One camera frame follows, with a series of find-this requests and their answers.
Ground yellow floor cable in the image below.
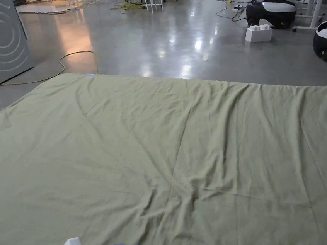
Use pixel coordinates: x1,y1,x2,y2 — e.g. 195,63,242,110
0,36,101,112

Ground white foam block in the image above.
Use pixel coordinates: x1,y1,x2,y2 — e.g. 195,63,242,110
244,20,274,47

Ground bed with pale green sheet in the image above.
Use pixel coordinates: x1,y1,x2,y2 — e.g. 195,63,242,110
0,26,327,245

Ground white desk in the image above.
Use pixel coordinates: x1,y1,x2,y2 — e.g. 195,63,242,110
291,0,326,37

